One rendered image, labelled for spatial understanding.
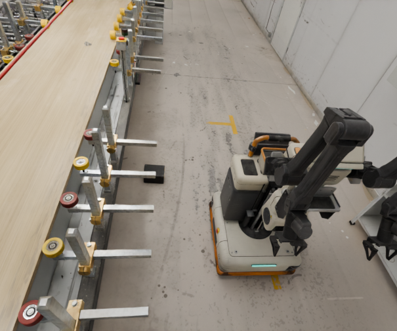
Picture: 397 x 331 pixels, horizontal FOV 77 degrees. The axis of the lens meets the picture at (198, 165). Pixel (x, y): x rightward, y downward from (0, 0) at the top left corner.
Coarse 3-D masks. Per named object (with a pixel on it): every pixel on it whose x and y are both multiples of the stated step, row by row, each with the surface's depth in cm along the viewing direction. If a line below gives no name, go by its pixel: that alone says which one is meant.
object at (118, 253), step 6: (66, 252) 114; (72, 252) 114; (96, 252) 116; (102, 252) 116; (108, 252) 117; (114, 252) 117; (120, 252) 117; (126, 252) 118; (132, 252) 118; (138, 252) 118; (144, 252) 119; (150, 252) 119; (54, 258) 112; (60, 258) 113; (66, 258) 114; (72, 258) 114; (96, 258) 116; (102, 258) 117; (108, 258) 117; (114, 258) 118; (120, 258) 118
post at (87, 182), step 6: (84, 180) 108; (90, 180) 109; (84, 186) 110; (90, 186) 110; (90, 192) 114; (90, 198) 117; (96, 198) 121; (90, 204) 120; (96, 204) 121; (96, 210) 124; (102, 222) 135
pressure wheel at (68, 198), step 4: (68, 192) 126; (72, 192) 127; (60, 196) 124; (64, 196) 125; (68, 196) 124; (72, 196) 125; (76, 196) 125; (60, 200) 123; (64, 200) 123; (68, 200) 123; (72, 200) 123; (76, 200) 125; (64, 204) 122; (68, 204) 122; (72, 204) 123; (76, 204) 126
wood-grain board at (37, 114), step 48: (96, 0) 336; (48, 48) 228; (96, 48) 240; (0, 96) 172; (48, 96) 179; (96, 96) 187; (0, 144) 143; (48, 144) 147; (0, 192) 122; (48, 192) 125; (0, 240) 107; (0, 288) 95
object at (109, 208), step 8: (72, 208) 129; (80, 208) 130; (88, 208) 130; (104, 208) 132; (112, 208) 132; (120, 208) 133; (128, 208) 134; (136, 208) 134; (144, 208) 135; (152, 208) 135
